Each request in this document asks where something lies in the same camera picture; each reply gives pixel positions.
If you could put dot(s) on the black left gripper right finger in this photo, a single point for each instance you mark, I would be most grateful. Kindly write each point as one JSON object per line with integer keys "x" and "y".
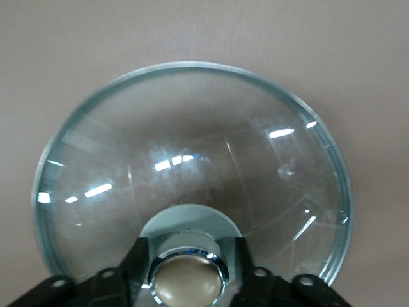
{"x": 268, "y": 291}

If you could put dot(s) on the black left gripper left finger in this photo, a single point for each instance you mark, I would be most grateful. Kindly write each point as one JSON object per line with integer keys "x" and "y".
{"x": 105, "y": 291}

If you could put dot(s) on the glass pot lid with knob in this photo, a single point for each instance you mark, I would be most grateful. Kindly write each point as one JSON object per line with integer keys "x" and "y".
{"x": 191, "y": 128}

